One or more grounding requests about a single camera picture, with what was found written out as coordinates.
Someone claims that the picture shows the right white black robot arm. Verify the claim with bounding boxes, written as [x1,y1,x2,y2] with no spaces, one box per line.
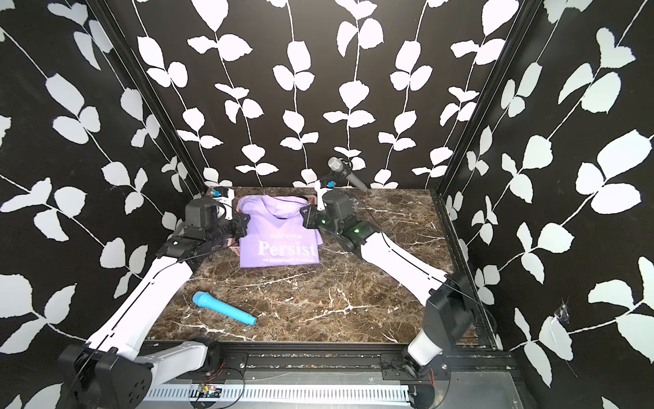
[301,187,477,370]

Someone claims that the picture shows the small circuit board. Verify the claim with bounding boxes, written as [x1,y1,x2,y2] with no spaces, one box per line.
[190,384,222,400]

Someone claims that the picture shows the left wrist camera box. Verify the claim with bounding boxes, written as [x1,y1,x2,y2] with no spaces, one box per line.
[211,187,235,220]

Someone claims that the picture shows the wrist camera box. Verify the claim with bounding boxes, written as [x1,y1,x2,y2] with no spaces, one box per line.
[313,179,336,211]
[211,187,235,220]

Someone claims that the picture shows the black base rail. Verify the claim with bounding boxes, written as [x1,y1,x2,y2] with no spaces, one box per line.
[174,342,519,383]

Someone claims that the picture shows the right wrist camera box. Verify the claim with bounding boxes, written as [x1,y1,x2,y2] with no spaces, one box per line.
[313,179,336,211]

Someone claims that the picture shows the purple t-shirt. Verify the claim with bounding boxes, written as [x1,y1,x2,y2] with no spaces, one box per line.
[237,195,325,269]

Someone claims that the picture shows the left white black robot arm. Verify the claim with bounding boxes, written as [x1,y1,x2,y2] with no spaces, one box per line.
[58,187,249,408]

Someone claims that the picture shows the light blue cylinder tube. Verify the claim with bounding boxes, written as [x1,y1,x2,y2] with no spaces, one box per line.
[192,291,257,325]

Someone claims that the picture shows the grey microphone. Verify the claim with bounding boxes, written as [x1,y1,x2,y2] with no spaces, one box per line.
[328,157,368,193]

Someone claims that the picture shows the white perforated vent strip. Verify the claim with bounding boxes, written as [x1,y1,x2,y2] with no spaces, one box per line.
[143,384,410,406]

